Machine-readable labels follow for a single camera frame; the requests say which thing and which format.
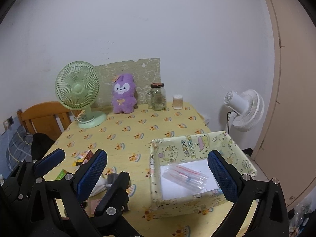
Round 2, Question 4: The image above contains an orange snack packet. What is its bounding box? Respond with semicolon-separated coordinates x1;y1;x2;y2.
74;150;94;166

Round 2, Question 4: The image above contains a white standing fan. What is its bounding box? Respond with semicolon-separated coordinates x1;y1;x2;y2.
223;89;265;132

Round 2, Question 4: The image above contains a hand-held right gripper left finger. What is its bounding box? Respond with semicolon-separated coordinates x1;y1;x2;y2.
28;149;109;237

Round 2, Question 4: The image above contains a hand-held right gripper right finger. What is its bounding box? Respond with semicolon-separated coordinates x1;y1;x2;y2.
208;150;290;237

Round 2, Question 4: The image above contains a yellow printed tablecloth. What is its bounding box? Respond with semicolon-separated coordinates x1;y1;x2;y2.
42;101;262;237

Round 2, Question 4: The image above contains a purple plush rabbit toy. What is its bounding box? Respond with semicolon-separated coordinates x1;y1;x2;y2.
112;73;138;114

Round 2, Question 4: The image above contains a printed storage box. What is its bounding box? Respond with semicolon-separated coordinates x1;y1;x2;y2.
148;131;257;220

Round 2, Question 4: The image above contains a beige door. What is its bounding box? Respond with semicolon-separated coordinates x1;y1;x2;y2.
257;0;316;208

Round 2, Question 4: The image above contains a beige printed board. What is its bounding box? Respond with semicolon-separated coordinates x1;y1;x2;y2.
94;58;161;108

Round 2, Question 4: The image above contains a cotton swab container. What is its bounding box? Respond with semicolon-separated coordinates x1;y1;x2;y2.
172;94;183;110

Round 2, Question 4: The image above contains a clear plastic packet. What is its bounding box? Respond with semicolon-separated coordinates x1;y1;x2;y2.
161;163;207;192

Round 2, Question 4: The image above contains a black cloth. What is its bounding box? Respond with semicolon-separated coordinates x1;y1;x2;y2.
30;133;56;162

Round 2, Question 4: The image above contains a crumpled plastic bag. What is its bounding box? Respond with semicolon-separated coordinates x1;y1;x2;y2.
288;197;314;237

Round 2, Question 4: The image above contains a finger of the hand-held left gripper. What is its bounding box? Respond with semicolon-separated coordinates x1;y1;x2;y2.
9;149;66;178
94;171;130;218

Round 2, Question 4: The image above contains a glass jar with black lid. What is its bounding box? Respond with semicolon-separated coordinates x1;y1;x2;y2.
148;82;167;111

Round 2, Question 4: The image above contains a pink packet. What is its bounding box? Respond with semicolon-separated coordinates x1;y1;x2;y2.
87;199;104;215

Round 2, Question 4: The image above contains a blue plaid bedding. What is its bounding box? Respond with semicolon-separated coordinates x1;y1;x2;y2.
0;123;34;178

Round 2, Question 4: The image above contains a wooden chair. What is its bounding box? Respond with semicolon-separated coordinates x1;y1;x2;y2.
17;101;82;141

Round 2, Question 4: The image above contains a wall socket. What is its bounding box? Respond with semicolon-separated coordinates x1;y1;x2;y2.
3;116;14;130

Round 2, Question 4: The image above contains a green desk fan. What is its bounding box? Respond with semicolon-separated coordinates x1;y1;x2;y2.
55;61;108;129

